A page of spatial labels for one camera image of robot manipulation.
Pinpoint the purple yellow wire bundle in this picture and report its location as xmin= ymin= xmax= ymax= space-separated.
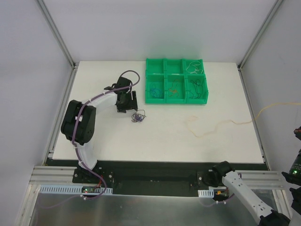
xmin=130 ymin=109 xmax=147 ymax=123

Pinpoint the blue wire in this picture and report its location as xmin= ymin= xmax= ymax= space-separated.
xmin=150 ymin=82 xmax=163 ymax=98

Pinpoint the orange wire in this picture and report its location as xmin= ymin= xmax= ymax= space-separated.
xmin=168 ymin=79 xmax=181 ymax=97

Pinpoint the thin black wire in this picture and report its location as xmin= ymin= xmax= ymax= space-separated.
xmin=188 ymin=79 xmax=205 ymax=99

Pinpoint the thin clear white wire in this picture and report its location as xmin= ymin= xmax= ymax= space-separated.
xmin=185 ymin=60 xmax=204 ymax=75

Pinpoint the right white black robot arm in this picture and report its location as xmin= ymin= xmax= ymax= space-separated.
xmin=202 ymin=161 xmax=301 ymax=226

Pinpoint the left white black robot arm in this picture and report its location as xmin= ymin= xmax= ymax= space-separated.
xmin=61 ymin=77 xmax=138 ymax=183

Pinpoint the green six-compartment bin tray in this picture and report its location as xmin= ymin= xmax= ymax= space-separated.
xmin=145 ymin=58 xmax=209 ymax=105

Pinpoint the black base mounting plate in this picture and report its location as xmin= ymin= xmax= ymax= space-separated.
xmin=70 ymin=159 xmax=226 ymax=196

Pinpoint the right aluminium frame post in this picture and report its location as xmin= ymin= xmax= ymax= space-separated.
xmin=238 ymin=0 xmax=285 ymax=71

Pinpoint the aluminium frame post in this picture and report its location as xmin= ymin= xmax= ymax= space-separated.
xmin=238 ymin=0 xmax=285 ymax=71
xmin=35 ymin=0 xmax=76 ymax=69

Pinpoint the left white cable duct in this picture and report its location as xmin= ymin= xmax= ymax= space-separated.
xmin=40 ymin=185 xmax=113 ymax=195

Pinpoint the white cable duct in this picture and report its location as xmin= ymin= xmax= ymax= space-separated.
xmin=198 ymin=189 xmax=214 ymax=198
xmin=40 ymin=185 xmax=113 ymax=195

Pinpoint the right white cable duct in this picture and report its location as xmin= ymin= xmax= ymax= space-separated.
xmin=198 ymin=189 xmax=214 ymax=198

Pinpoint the left aluminium frame post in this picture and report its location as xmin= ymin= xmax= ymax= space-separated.
xmin=35 ymin=0 xmax=76 ymax=69

